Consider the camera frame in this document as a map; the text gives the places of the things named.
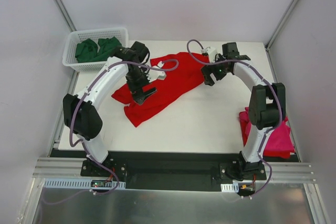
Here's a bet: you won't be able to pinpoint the red t shirt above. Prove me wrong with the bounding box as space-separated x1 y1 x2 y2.
239 119 295 159
111 52 204 127

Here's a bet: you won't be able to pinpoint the white plastic basket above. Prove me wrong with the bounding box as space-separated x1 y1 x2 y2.
62 27 129 72

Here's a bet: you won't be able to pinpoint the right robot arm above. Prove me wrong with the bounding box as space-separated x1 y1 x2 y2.
201 42 286 181

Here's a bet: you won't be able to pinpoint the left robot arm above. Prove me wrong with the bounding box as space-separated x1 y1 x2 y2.
62 41 156 176

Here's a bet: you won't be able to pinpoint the green t shirt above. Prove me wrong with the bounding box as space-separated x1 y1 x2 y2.
75 37 122 63

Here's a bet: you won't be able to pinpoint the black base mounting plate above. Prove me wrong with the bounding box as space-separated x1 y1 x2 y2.
51 150 267 190

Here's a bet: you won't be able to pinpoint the folded pink t shirt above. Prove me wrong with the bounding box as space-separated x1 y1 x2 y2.
239 107 295 156

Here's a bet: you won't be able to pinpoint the folded red t shirt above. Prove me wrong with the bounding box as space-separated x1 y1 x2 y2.
239 119 295 159

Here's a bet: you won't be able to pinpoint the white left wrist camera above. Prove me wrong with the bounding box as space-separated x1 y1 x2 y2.
146 68 166 83

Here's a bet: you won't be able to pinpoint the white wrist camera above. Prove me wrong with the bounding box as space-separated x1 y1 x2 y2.
201 47 218 63
146 68 166 83

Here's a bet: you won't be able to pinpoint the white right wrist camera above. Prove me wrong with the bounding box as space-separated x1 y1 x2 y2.
201 47 218 63

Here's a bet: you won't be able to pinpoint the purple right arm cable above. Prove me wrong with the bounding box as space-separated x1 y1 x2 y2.
186 39 286 204

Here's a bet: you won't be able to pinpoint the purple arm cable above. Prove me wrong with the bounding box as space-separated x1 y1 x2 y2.
41 60 181 205
186 39 286 204

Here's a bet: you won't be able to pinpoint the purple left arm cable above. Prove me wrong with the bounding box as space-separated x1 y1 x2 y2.
41 60 181 205

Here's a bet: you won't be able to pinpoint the aluminium front rail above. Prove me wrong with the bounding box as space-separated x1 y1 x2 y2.
34 150 317 184

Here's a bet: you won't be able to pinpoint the right white cable duct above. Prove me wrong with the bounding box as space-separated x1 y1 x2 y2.
220 183 239 193

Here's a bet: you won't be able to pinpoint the white cable duct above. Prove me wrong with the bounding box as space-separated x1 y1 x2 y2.
220 183 239 193
44 178 126 190

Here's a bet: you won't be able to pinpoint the left white cable duct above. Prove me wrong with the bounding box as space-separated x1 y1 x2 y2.
44 178 126 190

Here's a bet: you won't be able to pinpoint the right aluminium frame post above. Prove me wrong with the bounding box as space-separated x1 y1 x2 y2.
265 0 300 52

